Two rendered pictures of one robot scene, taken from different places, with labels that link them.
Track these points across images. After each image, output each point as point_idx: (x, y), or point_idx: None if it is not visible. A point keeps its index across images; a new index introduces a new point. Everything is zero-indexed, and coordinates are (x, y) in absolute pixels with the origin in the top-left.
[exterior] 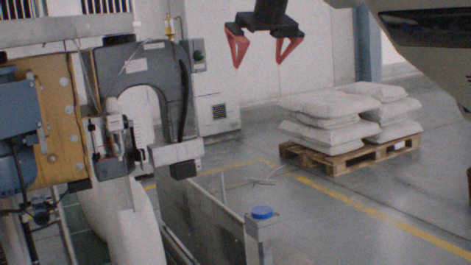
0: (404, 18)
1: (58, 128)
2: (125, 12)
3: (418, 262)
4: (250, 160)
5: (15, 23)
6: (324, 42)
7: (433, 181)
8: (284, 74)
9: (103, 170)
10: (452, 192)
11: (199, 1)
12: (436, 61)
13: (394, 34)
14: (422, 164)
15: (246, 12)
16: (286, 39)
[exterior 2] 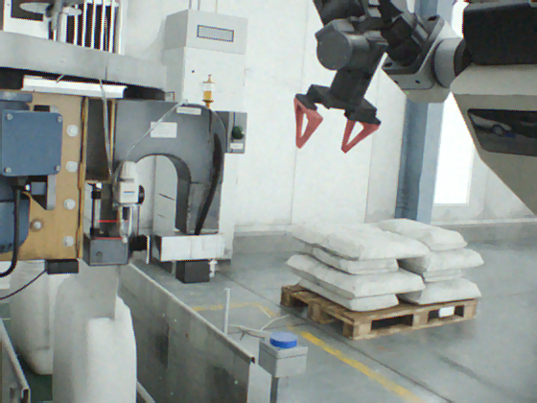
0: (497, 118)
1: None
2: (160, 63)
3: None
4: (240, 302)
5: (47, 43)
6: (361, 160)
7: (490, 365)
8: (299, 196)
9: (98, 251)
10: (515, 382)
11: (204, 76)
12: (525, 173)
13: (481, 136)
14: (475, 341)
15: (321, 86)
16: (310, 148)
